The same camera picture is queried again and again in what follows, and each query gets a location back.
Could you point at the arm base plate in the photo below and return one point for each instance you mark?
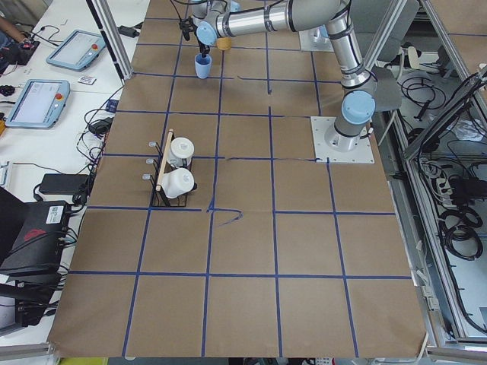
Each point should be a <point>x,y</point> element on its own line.
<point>331,147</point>
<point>307,43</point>

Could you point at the aluminium frame post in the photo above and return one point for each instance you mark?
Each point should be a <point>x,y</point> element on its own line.
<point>104,20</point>

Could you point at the white mug far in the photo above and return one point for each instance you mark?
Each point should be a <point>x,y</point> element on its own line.
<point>181,152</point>

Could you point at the blue plastic cup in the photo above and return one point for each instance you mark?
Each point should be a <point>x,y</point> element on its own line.
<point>202,66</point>

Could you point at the teach pendant far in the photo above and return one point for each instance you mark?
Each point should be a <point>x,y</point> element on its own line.
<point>77,51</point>

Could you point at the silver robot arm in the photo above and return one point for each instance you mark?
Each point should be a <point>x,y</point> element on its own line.
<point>320,35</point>
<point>215,20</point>

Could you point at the white mug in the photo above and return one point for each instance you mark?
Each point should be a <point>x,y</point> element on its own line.
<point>178,182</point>
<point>181,152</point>

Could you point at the black computer box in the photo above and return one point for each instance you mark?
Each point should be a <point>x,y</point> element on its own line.
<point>31,234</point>

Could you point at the black wire mug rack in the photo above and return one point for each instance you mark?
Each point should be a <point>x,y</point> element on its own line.
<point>161,166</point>

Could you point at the small black power brick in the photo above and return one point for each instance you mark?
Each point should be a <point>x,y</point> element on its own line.
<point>128,31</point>

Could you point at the black power adapter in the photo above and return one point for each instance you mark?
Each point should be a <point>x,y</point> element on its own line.
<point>63,184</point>

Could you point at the bamboo chopstick holder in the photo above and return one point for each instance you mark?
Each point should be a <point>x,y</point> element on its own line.
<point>224,43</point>

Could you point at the teach pendant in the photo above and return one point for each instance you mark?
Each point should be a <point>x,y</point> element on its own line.
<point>77,51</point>
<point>40,104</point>

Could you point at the teach pendant near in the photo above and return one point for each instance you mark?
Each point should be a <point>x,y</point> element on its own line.
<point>40,104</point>

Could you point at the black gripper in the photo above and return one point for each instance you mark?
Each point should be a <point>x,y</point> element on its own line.
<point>203,47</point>

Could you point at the white mug near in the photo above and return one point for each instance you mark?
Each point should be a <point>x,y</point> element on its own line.
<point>178,182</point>

